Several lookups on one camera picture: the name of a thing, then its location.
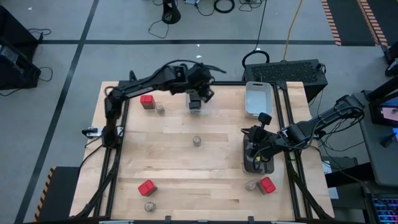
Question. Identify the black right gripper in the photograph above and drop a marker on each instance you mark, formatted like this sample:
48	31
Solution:
264	140

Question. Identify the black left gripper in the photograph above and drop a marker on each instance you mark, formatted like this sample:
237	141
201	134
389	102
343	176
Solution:
200	77

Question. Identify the red spice tin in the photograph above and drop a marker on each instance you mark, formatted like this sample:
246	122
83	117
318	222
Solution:
147	101
267	185
147	188

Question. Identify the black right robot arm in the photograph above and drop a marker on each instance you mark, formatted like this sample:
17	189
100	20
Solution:
311	126

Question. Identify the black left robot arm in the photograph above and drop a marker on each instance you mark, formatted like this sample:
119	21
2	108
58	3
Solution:
140	87

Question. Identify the clear plastic bin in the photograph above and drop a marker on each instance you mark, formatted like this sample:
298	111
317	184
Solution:
207	109

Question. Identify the dark grey plastic bin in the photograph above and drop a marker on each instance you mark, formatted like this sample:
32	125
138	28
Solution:
248	166

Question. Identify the white plastic bin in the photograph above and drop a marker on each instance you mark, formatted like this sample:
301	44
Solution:
258	99

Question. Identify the black perforated computer case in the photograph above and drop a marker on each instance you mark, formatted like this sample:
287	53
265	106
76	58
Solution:
286	73

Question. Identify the black stand base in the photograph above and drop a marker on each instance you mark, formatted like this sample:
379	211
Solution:
171	14

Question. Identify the grey table clamp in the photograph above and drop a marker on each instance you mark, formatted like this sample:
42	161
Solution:
93	132

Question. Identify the grey desk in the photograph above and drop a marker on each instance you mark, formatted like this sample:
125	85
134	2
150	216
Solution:
373	149

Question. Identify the black screen showing pink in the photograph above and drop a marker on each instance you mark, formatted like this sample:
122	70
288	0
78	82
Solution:
377	115

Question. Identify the rainbow backlit keyboard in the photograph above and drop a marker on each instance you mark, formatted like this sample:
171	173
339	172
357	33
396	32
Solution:
385	210

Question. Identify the black mat orange striped edges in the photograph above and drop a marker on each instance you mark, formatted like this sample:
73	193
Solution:
351	18

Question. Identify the black stand leg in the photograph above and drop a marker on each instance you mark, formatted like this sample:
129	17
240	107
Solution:
392	62

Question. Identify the black mat hazard striped edge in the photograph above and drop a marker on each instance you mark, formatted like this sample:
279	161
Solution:
62	193

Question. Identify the black equipment case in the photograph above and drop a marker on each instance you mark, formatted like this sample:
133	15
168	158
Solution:
18	74
15	31

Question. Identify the black aluminium table frame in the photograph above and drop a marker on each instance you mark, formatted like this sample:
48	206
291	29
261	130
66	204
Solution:
233	83

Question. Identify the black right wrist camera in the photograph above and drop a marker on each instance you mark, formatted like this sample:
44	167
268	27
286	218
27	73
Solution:
265	118

